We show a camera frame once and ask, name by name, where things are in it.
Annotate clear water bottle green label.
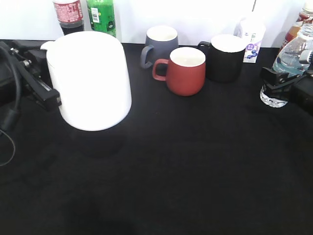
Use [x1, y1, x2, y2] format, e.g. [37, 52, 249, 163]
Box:
[260, 23, 313, 108]

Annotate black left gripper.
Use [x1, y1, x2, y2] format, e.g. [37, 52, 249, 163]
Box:
[0, 40, 61, 111]

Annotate grey ceramic mug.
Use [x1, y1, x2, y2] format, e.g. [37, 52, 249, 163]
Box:
[140, 25, 179, 69]

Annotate cola bottle red label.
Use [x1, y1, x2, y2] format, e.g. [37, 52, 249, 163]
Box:
[52, 0, 84, 35]

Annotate black ceramic mug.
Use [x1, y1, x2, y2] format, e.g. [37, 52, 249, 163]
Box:
[197, 34, 246, 83]

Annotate white blueberry milk carton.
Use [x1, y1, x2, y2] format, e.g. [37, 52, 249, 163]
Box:
[234, 16, 266, 63]

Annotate green soda bottle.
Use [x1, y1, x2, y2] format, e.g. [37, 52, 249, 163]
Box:
[87, 0, 116, 37]

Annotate amber tea bottle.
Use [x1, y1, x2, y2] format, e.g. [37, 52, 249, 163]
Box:
[279, 0, 313, 52]

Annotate white ceramic mug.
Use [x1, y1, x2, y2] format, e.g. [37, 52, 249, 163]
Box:
[40, 31, 132, 131]

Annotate red ceramic mug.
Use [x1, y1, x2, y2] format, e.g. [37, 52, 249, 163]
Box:
[152, 47, 206, 96]

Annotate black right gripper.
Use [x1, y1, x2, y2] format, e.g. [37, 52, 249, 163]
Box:
[260, 67, 313, 115]

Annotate black cable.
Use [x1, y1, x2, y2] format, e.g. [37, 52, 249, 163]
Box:
[0, 45, 22, 167]

